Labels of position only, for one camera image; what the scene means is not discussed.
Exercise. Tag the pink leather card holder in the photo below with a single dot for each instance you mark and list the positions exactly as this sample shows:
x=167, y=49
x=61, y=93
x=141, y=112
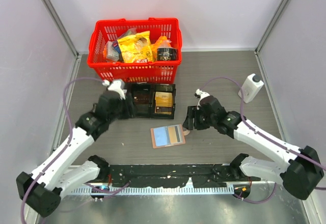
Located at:
x=160, y=138

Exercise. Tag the black three-compartment card tray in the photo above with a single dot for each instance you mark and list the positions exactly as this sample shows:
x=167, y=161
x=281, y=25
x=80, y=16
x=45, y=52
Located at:
x=155, y=87

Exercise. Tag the left aluminium corner post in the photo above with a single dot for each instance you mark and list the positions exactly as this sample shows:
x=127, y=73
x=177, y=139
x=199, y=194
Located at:
x=55, y=17

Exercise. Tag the grey small box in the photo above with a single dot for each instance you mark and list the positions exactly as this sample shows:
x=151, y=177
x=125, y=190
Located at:
x=110, y=54

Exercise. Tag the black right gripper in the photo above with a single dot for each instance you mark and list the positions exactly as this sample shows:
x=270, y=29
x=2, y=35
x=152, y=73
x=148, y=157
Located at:
x=193, y=112

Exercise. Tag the aluminium corner post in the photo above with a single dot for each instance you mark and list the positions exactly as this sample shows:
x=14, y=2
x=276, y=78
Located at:
x=55, y=17
x=272, y=24

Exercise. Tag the dark brown cards in tray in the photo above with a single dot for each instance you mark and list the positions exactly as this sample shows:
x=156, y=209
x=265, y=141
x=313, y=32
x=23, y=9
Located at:
x=141, y=95

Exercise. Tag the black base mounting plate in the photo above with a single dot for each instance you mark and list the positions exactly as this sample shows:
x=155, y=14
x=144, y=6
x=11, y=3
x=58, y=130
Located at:
x=172, y=175

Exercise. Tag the black round can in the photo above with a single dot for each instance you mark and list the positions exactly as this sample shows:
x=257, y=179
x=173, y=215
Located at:
x=167, y=54

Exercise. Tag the orange snack bag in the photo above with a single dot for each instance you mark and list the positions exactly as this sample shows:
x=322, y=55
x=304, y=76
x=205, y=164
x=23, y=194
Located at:
x=161, y=42

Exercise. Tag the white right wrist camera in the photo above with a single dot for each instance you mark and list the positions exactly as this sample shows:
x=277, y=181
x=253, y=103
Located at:
x=200, y=95

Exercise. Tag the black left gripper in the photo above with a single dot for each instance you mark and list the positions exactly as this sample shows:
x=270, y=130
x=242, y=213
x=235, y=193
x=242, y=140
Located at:
x=128, y=113

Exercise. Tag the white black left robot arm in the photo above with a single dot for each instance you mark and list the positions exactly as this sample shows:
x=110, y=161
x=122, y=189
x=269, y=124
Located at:
x=45, y=186

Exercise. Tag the right aluminium corner post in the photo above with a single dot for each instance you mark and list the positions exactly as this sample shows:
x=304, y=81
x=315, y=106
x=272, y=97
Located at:
x=272, y=24

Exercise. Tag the red plastic shopping basket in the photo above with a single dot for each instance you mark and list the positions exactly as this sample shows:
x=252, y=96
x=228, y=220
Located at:
x=157, y=72

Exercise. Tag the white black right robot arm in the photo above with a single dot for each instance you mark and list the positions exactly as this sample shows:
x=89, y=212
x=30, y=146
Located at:
x=297, y=169

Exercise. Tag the yellow chips bag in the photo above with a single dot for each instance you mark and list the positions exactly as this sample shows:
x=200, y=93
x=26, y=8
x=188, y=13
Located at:
x=136, y=48

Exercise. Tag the gold cards in tray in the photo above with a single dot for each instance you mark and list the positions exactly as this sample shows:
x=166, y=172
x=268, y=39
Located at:
x=163, y=103

